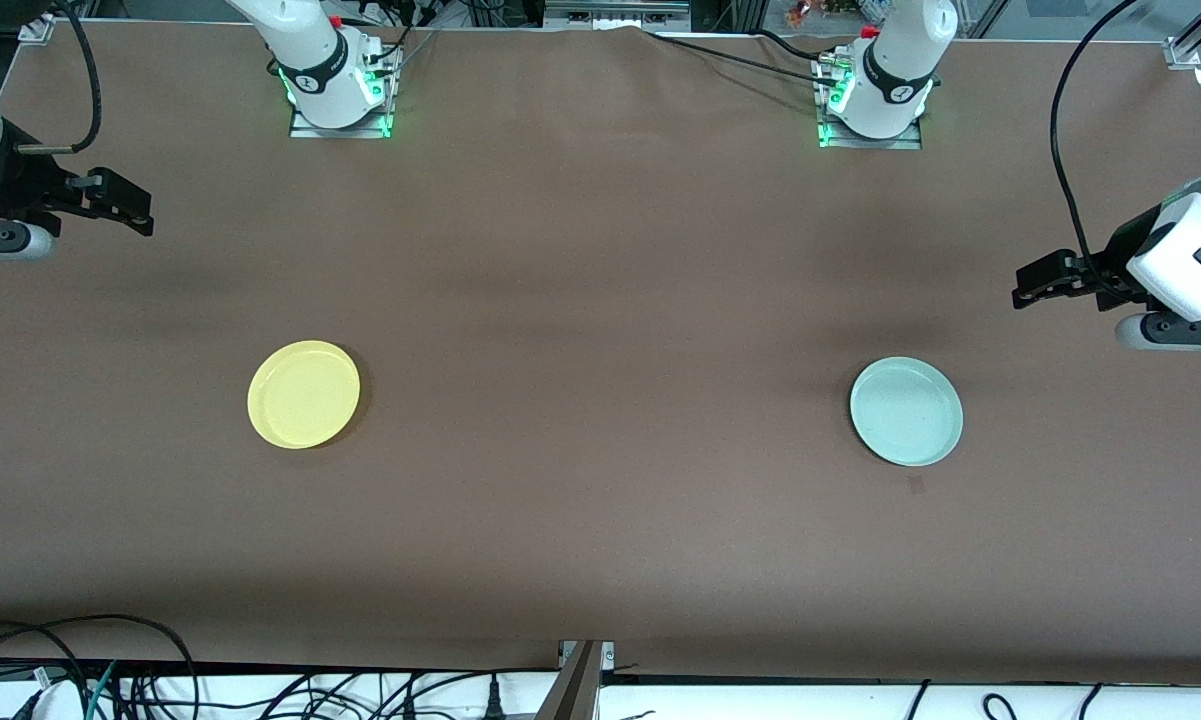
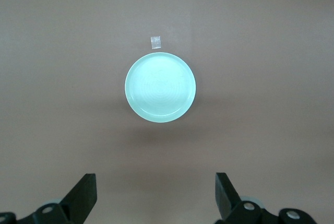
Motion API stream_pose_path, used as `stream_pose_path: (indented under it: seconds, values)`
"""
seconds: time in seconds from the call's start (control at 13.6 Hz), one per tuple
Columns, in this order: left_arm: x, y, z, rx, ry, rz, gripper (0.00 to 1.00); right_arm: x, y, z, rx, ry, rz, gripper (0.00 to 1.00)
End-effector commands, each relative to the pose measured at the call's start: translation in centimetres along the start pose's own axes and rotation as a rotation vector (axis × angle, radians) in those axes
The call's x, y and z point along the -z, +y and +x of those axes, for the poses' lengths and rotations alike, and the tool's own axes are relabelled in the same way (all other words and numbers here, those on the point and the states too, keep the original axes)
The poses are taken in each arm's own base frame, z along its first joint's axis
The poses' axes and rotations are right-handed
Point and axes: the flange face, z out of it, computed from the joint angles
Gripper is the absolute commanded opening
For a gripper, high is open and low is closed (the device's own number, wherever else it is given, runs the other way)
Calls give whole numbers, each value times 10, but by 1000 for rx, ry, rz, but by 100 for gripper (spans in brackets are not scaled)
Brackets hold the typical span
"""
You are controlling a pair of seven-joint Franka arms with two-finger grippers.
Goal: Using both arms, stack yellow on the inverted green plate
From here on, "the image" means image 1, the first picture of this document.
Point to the white lower shelf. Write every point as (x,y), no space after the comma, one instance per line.
(810,703)

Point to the pale green round plate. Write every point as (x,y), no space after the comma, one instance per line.
(905,412)

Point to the aluminium frame rail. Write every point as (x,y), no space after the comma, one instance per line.
(615,12)

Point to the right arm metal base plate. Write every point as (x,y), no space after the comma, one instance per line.
(305,130)

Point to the brown table cover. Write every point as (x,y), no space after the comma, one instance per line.
(600,300)

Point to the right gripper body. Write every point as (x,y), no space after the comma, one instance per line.
(20,182)

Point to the aluminium profile post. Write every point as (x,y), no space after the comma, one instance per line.
(572,690)

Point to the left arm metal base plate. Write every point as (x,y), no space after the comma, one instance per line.
(910,143)

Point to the yellow round plate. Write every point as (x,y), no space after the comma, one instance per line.
(303,395)

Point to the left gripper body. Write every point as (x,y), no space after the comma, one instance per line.
(1128,247)

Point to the silver corner bracket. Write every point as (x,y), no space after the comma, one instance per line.
(1182,55)
(38,28)

